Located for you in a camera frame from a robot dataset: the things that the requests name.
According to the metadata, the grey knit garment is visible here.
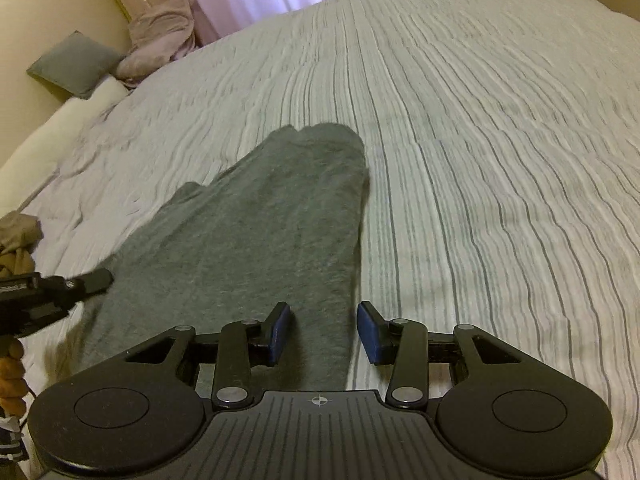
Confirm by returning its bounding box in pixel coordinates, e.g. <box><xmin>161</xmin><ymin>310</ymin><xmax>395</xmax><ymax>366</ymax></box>
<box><xmin>42</xmin><ymin>122</ymin><xmax>368</xmax><ymax>390</ymax></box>

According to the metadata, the left hand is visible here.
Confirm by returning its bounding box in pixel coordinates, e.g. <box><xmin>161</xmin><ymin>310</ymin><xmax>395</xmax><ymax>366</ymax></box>
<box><xmin>0</xmin><ymin>339</ymin><xmax>29</xmax><ymax>417</ymax></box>

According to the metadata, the brown garment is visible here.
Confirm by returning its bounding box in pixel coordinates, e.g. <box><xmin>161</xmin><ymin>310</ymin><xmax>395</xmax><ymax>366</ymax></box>
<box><xmin>0</xmin><ymin>248</ymin><xmax>35</xmax><ymax>280</ymax></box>

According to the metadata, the olive grey garment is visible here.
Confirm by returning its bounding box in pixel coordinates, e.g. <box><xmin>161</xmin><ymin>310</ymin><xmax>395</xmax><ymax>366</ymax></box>
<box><xmin>0</xmin><ymin>211</ymin><xmax>43</xmax><ymax>255</ymax></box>

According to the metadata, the white long pillow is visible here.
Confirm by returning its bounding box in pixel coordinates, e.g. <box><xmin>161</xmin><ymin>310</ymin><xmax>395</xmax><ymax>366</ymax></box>
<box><xmin>1</xmin><ymin>76</ymin><xmax>129</xmax><ymax>216</ymax></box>

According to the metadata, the grey square cushion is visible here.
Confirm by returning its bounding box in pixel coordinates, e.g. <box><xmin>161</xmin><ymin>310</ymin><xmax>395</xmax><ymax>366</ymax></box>
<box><xmin>27</xmin><ymin>30</ymin><xmax>125</xmax><ymax>100</ymax></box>

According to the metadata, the striped bed cover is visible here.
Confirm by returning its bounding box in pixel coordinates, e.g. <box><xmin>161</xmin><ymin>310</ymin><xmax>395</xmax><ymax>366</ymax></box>
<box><xmin>26</xmin><ymin>0</ymin><xmax>639</xmax><ymax>479</ymax></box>

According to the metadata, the mauve crumpled blanket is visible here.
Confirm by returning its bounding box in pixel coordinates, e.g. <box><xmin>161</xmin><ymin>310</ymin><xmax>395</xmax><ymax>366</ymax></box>
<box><xmin>114</xmin><ymin>0</ymin><xmax>198</xmax><ymax>88</ymax></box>

